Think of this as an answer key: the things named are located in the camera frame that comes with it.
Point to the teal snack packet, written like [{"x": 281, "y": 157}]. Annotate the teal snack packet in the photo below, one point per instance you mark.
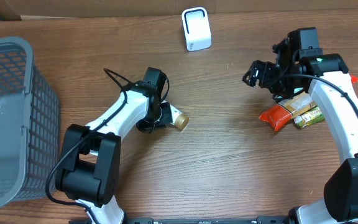
[{"x": 297, "y": 90}]

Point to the green yellow snack pouch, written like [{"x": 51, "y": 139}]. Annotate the green yellow snack pouch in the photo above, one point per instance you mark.
[{"x": 308, "y": 118}]

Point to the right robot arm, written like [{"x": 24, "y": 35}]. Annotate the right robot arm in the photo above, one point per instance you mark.
[{"x": 301, "y": 63}]

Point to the spaghetti pack orange ends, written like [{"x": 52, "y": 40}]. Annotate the spaghetti pack orange ends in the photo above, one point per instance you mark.
[{"x": 286, "y": 110}]

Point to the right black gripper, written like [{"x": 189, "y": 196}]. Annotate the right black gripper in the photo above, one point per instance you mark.
[{"x": 265, "y": 71}]

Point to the white Pantene tube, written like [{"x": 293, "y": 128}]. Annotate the white Pantene tube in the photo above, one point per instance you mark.
[{"x": 179, "y": 119}]

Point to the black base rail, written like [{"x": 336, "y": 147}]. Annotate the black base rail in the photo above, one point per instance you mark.
[{"x": 258, "y": 220}]

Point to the grey plastic basket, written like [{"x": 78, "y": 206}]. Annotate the grey plastic basket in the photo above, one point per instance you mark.
[{"x": 29, "y": 124}]

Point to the white barcode scanner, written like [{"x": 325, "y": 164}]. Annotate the white barcode scanner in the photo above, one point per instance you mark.
[{"x": 196, "y": 29}]

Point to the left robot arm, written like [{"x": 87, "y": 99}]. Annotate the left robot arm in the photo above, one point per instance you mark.
[{"x": 88, "y": 169}]

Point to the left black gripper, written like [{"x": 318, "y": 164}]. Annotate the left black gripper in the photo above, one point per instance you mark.
[{"x": 166, "y": 114}]

